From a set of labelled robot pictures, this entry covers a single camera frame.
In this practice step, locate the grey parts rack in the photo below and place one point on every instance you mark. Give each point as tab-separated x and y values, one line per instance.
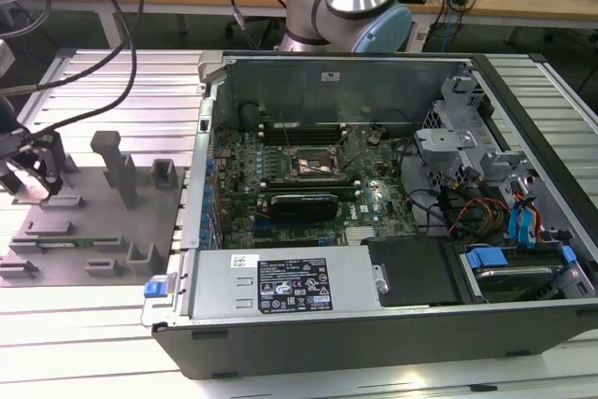
117	235

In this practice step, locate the blue case latch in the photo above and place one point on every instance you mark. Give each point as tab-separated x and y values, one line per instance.
156	289

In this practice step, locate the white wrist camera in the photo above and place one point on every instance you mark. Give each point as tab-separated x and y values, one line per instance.
5	57

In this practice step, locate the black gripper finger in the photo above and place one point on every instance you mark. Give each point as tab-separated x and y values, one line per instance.
55	165
9	184

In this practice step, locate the black plastic bay cover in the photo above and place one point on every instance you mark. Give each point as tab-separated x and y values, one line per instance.
411	273

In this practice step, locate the hard disk in blue carrier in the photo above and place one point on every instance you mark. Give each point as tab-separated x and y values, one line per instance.
486	258

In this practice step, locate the green RAM stick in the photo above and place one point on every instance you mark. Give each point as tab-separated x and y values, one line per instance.
56	245

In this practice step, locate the grey metal drive cage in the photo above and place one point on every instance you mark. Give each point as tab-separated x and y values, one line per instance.
448	137

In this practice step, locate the silver chipset heatsink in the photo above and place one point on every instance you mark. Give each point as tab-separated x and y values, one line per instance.
360	235

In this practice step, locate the round coin battery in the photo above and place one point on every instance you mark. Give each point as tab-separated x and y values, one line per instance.
375	138

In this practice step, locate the green motherboard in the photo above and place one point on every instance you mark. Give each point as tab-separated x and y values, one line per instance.
378	165

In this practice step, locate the white case sticker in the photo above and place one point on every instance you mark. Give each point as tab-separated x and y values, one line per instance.
331	75

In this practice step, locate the black graphics card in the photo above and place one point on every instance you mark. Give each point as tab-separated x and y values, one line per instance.
303	206

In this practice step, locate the open black PC case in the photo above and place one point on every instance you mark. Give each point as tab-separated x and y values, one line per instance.
374	343

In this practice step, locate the grey power supply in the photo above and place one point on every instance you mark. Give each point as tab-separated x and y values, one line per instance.
219	277

